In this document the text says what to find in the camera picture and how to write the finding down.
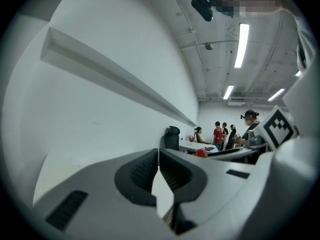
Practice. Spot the small red object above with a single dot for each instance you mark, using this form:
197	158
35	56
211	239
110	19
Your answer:
202	153

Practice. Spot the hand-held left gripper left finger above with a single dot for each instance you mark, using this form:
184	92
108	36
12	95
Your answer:
100	184

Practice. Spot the round ceiling smoke detector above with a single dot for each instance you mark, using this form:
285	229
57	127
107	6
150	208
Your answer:
209	46

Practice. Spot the black office chair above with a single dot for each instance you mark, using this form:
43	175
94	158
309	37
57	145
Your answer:
172	140

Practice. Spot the black head-worn camera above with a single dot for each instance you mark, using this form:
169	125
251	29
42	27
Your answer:
203	6

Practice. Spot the white office table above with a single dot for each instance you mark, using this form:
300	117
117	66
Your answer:
192	147

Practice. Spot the white wall ledge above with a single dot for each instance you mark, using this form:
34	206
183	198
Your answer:
112	76

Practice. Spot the flat black object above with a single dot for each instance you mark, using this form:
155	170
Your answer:
209	148

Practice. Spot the person's white shirt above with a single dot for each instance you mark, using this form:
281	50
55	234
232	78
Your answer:
305	104

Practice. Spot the white ceiling air conditioner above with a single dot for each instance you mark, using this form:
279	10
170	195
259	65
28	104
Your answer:
236	101

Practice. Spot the reddish desk ornament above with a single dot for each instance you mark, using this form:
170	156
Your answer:
191	139

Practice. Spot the grey table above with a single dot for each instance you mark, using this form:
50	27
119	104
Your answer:
232	154

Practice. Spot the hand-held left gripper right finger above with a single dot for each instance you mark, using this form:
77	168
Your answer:
215	184

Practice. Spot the long ceiling light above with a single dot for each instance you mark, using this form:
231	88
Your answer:
241	45
228	91
297	73
276	94

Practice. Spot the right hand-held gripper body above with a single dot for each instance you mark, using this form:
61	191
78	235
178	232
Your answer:
287	179

